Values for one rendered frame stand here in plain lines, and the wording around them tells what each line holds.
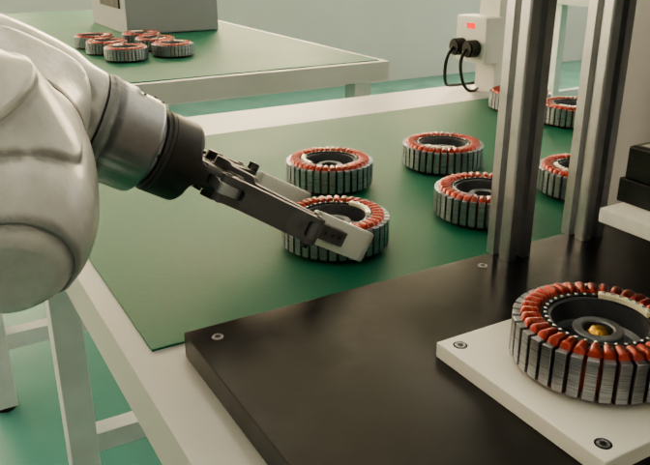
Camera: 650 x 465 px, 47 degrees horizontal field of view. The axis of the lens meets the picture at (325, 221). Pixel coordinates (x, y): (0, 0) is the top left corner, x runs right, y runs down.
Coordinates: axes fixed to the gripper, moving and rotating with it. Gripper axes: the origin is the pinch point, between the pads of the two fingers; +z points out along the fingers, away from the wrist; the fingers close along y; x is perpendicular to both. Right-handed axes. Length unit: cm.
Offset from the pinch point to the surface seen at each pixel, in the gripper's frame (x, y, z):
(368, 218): -2.3, -3.7, 2.1
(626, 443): 0.3, -40.4, -1.5
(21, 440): 82, 89, 12
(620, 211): -12.0, -31.3, 0.1
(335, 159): -5.8, 20.5, 10.6
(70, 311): 38, 55, -2
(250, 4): -67, 422, 147
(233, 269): 7.6, -1.2, -7.9
